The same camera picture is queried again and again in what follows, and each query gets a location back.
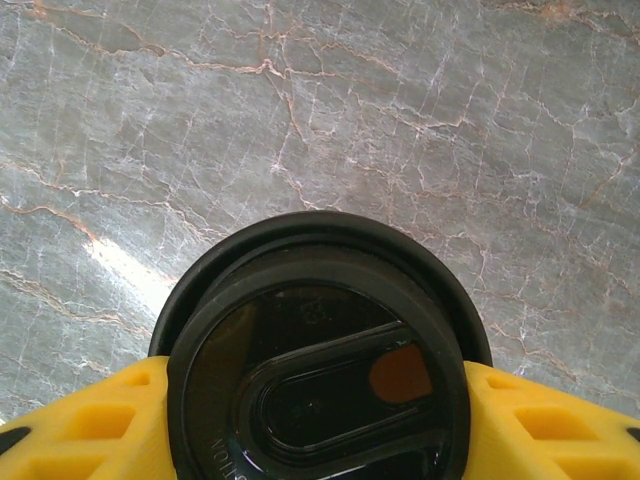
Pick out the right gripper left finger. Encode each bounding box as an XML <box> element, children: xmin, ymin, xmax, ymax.
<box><xmin>0</xmin><ymin>354</ymin><xmax>176</xmax><ymax>480</ymax></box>

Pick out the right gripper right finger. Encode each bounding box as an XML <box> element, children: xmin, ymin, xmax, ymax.
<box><xmin>462</xmin><ymin>360</ymin><xmax>640</xmax><ymax>480</ymax></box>

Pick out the black plastic cup lid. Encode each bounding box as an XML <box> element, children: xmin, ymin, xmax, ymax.
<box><xmin>148</xmin><ymin>210</ymin><xmax>494</xmax><ymax>480</ymax></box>

